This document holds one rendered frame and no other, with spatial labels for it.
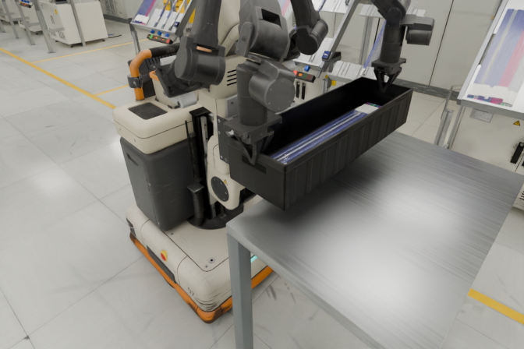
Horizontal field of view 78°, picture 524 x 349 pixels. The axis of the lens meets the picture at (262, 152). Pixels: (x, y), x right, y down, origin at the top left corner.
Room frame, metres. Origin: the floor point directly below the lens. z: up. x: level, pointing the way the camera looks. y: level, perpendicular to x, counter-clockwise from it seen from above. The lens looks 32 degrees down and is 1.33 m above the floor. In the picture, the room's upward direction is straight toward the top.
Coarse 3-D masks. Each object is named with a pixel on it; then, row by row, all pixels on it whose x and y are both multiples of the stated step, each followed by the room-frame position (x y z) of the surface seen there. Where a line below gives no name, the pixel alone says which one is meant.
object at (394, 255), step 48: (384, 144) 0.90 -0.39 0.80; (432, 144) 0.90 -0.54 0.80; (336, 192) 0.65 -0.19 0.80; (384, 192) 0.65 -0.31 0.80; (432, 192) 0.65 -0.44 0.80; (480, 192) 0.65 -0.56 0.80; (240, 240) 0.51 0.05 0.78; (288, 240) 0.49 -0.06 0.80; (336, 240) 0.49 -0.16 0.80; (384, 240) 0.49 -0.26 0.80; (432, 240) 0.49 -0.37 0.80; (480, 240) 0.49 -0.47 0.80; (240, 288) 0.52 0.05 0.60; (336, 288) 0.38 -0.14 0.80; (384, 288) 0.38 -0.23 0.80; (432, 288) 0.38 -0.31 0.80; (240, 336) 0.52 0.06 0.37; (384, 336) 0.29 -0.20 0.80; (432, 336) 0.29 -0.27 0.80
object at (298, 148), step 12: (360, 108) 0.92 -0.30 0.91; (372, 108) 0.92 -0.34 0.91; (336, 120) 0.84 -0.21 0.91; (348, 120) 0.84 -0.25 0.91; (324, 132) 0.77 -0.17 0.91; (336, 132) 0.77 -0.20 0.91; (300, 144) 0.71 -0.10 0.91; (312, 144) 0.70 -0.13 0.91; (276, 156) 0.65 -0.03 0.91; (288, 156) 0.65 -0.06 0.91
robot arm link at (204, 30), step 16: (208, 0) 0.82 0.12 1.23; (208, 16) 0.80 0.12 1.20; (192, 32) 0.80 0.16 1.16; (208, 32) 0.79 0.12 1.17; (192, 48) 0.77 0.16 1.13; (208, 48) 0.83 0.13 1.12; (224, 48) 0.81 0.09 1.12; (176, 64) 0.78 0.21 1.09; (192, 64) 0.74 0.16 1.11; (224, 64) 0.79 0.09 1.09
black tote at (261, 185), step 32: (320, 96) 0.87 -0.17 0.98; (352, 96) 0.99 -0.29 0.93; (384, 96) 0.96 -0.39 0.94; (288, 128) 0.77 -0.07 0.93; (320, 128) 0.86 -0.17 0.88; (352, 128) 0.68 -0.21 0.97; (384, 128) 0.80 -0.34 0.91; (320, 160) 0.59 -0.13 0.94; (352, 160) 0.69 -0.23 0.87; (256, 192) 0.56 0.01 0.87; (288, 192) 0.51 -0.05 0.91
